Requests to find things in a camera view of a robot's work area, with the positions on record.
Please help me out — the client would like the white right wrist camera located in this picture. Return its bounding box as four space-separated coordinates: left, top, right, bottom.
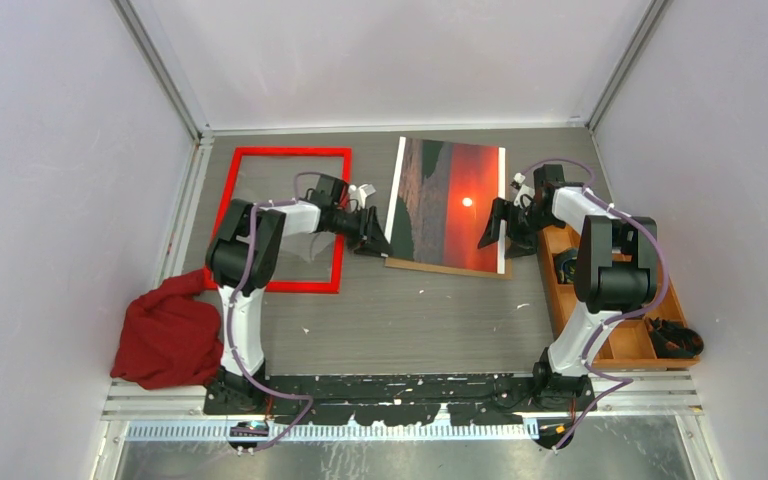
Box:
511 173 535 210

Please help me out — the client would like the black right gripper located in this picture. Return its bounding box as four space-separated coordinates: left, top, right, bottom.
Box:
478 197 560 260

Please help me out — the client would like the white slotted cable duct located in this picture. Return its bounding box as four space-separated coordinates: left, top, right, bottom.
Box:
124 420 538 443

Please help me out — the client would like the brown fibreboard backing board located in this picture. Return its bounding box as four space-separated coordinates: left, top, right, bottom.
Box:
384 257 513 280

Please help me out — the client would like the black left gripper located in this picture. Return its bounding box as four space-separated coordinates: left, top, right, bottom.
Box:
329 205 393 259

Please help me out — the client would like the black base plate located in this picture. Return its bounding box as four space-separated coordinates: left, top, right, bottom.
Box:
203 372 595 427

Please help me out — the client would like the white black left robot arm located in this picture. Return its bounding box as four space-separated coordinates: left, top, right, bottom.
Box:
205 173 393 414

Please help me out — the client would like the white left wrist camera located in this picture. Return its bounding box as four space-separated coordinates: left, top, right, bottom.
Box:
348 183 376 212

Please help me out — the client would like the orange compartment tray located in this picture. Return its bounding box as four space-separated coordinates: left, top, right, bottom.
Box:
537 226 700 370

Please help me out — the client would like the blue yellow rolled tie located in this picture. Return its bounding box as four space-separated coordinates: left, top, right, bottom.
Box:
553 248 578 284

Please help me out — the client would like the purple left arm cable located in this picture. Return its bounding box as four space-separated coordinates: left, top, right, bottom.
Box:
226 172 316 455

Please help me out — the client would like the red picture frame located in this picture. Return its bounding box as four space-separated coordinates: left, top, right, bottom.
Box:
211 146 352 294

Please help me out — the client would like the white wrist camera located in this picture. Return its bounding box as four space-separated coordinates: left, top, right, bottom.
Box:
511 173 535 210
348 183 376 212

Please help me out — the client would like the red cloth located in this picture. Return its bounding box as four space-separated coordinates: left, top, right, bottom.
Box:
110 270 223 390

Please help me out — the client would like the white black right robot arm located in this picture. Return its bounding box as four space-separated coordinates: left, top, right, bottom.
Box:
478 159 668 411

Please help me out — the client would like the sunset photo print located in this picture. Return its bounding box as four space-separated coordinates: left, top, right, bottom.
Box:
385 136 512 274

